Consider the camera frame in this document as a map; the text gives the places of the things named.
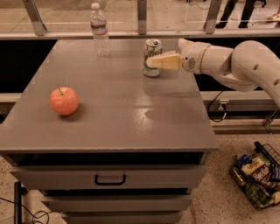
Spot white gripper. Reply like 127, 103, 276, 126
146, 38, 210, 74

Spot green white 7up can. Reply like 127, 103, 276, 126
142, 38, 163, 78

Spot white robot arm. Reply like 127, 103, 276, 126
146, 38, 280, 107

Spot clear plastic water bottle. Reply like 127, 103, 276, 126
90, 3, 110, 57

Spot person legs behind glass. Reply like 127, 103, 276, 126
214, 0, 257, 30

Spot grey drawer cabinet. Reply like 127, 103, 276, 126
0, 39, 218, 224

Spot red apple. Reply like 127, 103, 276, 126
49, 87, 79, 116

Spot metal glass railing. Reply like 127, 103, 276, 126
0, 0, 280, 39

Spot black pole lower left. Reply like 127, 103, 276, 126
14, 181, 22, 224

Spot black cable at right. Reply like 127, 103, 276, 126
206, 90, 228, 123

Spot black wire snack basket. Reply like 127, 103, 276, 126
229, 142, 280, 210

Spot black drawer handle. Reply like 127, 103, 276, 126
94, 174, 126, 186

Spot black cable on floor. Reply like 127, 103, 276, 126
0, 196, 60, 224

